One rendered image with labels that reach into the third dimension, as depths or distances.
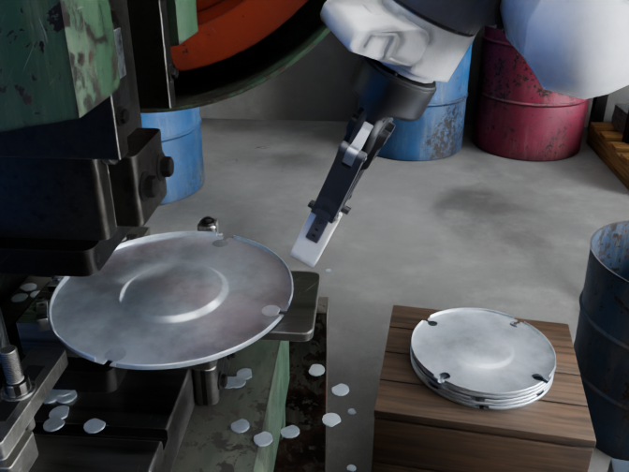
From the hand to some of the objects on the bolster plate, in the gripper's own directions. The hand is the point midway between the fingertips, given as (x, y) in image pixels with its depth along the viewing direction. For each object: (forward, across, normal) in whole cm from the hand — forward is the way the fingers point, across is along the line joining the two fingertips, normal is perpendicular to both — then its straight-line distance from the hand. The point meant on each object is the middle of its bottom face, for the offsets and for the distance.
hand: (315, 234), depth 71 cm
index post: (+26, +18, +13) cm, 34 cm away
